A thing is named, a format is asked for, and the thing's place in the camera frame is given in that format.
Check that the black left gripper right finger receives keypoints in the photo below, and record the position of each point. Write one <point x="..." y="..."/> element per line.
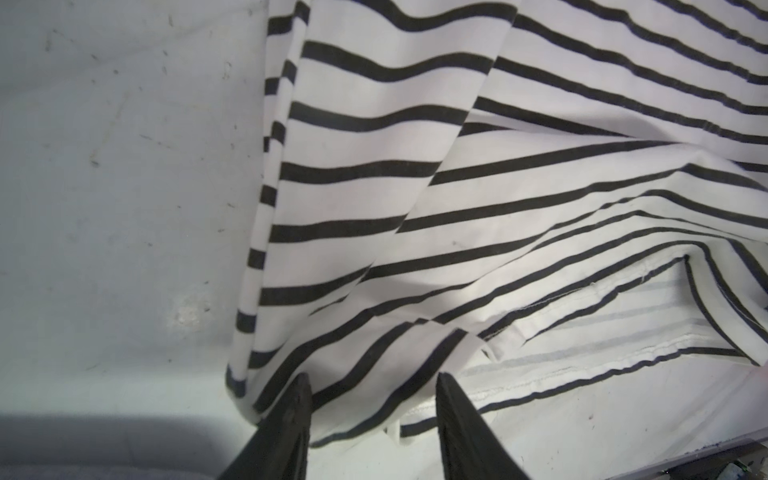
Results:
<point x="469" y="448"/>

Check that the aluminium frame rail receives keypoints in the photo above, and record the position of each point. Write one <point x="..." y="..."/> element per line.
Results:
<point x="744" y="457"/>

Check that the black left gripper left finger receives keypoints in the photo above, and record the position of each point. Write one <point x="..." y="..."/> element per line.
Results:
<point x="279" y="447"/>

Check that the black white striped tank top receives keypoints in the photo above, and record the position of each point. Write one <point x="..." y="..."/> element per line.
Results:
<point x="531" y="196"/>

